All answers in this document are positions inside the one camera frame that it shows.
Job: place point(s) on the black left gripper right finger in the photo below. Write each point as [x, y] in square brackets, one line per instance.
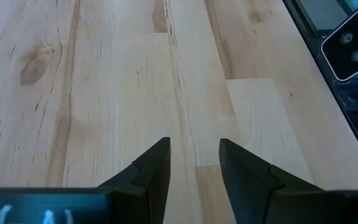
[253, 189]

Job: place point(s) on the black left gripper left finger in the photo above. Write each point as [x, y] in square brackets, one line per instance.
[148, 183]

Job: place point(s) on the blue camera mount bracket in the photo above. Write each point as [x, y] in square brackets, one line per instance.
[357, 90]

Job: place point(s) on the black table-level camera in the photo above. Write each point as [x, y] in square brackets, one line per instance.
[351, 46]

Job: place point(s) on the black table edge rail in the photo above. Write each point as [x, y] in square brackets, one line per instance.
[328, 74]

